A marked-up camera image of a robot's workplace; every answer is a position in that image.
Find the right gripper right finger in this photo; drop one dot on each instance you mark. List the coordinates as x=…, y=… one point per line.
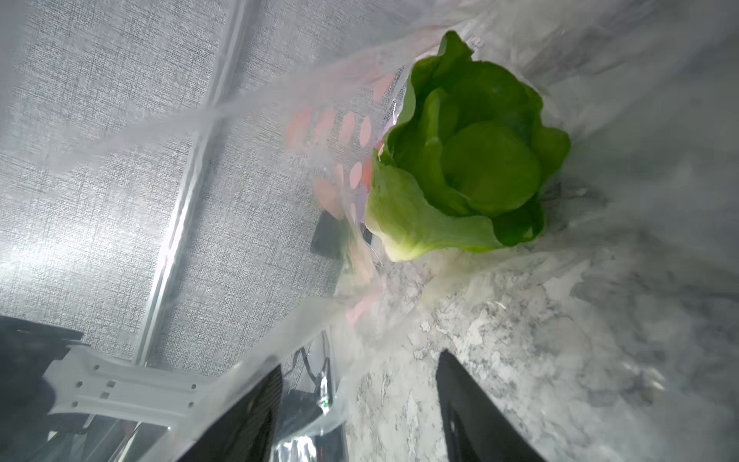
x=474, y=428

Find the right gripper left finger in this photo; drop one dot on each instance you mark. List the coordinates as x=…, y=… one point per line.
x=246, y=431

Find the clear zip-top bag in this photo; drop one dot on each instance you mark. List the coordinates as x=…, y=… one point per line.
x=369, y=231

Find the green chinese cabbage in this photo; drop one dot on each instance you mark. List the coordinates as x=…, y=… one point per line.
x=464, y=165

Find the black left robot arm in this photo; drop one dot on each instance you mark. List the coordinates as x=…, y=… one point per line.
x=51, y=381

